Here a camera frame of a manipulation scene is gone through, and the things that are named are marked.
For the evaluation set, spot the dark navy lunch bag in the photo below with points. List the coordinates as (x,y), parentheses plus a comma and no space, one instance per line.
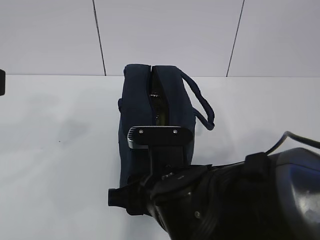
(185,105)

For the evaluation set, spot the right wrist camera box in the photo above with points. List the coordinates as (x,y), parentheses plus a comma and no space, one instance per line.
(167,146)

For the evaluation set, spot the glass container with green lid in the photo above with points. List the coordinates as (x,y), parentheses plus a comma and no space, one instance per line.
(158,101)

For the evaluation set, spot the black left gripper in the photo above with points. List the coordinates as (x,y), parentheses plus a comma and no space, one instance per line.
(2,82)

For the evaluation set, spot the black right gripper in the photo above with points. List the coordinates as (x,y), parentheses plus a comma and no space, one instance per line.
(138,197)

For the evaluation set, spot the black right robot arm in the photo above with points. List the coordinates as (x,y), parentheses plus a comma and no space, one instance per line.
(265,197)

